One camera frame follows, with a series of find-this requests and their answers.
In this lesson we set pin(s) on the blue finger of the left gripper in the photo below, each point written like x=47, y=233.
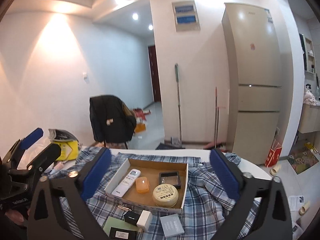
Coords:
x=14, y=155

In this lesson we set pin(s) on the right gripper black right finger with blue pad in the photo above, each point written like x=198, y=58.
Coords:
x=273, y=218

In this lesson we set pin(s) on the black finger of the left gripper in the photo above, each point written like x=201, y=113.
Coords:
x=39, y=164

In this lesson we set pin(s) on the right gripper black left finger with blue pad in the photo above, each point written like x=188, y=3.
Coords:
x=46, y=219

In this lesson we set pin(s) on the black box white label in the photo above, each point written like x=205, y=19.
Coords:
x=122, y=234

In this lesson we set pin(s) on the white remote control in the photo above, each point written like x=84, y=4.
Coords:
x=126, y=183

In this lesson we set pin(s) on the small black box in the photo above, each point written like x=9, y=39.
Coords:
x=131, y=217

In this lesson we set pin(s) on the white power adapter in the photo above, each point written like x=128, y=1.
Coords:
x=144, y=220

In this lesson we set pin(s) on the grey blue box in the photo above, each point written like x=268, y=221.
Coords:
x=171, y=226

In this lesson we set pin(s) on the orange plastic box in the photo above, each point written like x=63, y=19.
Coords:
x=142, y=185

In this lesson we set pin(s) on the black square display frame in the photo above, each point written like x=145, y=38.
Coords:
x=172, y=178

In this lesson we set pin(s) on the round cream lidded container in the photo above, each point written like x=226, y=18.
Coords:
x=165, y=195

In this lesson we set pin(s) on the clear plastic bag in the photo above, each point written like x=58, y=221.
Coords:
x=32, y=152

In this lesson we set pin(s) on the yellow box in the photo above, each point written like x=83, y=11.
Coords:
x=69, y=150

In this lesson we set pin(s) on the grey pouch bag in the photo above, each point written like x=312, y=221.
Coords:
x=60, y=135

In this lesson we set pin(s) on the cartoon floor mat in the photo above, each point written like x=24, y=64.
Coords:
x=302, y=159

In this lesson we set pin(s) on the blue plaid shirt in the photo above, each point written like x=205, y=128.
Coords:
x=205, y=208

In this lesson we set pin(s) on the red carton by fridge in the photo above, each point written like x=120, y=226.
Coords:
x=274, y=154

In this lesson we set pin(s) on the silver foil packet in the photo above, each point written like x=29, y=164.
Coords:
x=126, y=209

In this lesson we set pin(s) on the black jacket on chair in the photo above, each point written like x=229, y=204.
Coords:
x=111, y=120

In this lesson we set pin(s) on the bathroom vanity cabinet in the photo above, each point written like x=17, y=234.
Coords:
x=309, y=120

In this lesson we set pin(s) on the orange cardboard box floor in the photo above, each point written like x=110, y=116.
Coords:
x=141, y=127

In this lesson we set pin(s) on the white cardboard tray box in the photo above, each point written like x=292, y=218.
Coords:
x=151, y=185

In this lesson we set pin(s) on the red items on floor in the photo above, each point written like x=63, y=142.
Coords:
x=140, y=113

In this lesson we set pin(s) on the dark red door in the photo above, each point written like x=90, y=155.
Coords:
x=154, y=73

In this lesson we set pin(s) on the beige refrigerator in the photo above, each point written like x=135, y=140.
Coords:
x=254, y=80

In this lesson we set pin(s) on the red handled broom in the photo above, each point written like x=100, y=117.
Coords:
x=216, y=143

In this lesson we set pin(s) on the wall light switch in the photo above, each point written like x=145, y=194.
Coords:
x=85, y=76

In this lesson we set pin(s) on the wall electrical panel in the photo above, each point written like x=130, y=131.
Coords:
x=186, y=17

